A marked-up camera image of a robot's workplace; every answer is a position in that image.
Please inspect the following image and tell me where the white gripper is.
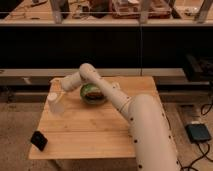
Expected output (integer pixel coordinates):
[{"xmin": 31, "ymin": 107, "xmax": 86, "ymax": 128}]
[{"xmin": 50, "ymin": 72, "xmax": 82, "ymax": 101}]

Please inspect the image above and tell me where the white ceramic cup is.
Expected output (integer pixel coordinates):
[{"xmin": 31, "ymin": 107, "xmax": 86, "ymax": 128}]
[{"xmin": 47, "ymin": 92, "xmax": 64, "ymax": 115}]

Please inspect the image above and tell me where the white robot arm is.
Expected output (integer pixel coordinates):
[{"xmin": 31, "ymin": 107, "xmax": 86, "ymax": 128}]
[{"xmin": 60, "ymin": 63, "xmax": 181, "ymax": 171}]

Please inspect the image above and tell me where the black eraser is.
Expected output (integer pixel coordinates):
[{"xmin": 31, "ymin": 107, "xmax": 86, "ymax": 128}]
[{"xmin": 30, "ymin": 131, "xmax": 48, "ymax": 151}]

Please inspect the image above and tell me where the green bowl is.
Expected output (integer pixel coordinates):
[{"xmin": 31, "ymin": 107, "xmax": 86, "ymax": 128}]
[{"xmin": 80, "ymin": 83, "xmax": 107, "ymax": 105}]

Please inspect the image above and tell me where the wooden table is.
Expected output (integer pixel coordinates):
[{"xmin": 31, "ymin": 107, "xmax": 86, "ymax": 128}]
[{"xmin": 28, "ymin": 76, "xmax": 179, "ymax": 161}]

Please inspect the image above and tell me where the long shelf bench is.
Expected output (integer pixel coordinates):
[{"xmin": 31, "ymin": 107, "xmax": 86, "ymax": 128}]
[{"xmin": 0, "ymin": 0, "xmax": 213, "ymax": 84}]

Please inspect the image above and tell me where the black foot pedal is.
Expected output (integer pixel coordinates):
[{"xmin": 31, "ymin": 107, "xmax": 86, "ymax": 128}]
[{"xmin": 185, "ymin": 124, "xmax": 211, "ymax": 143}]

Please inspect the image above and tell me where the black cable on floor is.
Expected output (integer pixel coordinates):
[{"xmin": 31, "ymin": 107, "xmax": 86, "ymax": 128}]
[{"xmin": 181, "ymin": 103, "xmax": 213, "ymax": 171}]

